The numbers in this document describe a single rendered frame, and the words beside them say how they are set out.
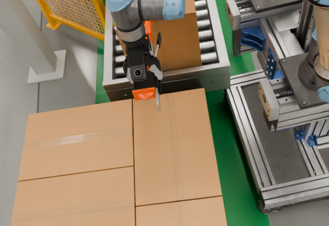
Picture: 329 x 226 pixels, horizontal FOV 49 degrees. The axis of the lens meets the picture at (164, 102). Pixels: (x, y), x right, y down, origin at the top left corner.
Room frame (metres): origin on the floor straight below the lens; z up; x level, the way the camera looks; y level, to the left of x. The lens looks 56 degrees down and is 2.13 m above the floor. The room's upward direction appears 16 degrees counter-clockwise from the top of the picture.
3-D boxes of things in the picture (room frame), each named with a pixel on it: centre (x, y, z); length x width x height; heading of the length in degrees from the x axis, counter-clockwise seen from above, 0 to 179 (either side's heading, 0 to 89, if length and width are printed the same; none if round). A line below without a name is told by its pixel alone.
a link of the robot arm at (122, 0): (0.74, 0.03, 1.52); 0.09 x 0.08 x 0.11; 71
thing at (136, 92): (0.73, 0.05, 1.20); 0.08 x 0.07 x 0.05; 171
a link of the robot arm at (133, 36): (0.74, 0.04, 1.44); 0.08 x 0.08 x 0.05
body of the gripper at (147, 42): (0.75, 0.03, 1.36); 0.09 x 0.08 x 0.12; 170
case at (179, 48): (1.58, -0.11, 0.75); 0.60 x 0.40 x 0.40; 170
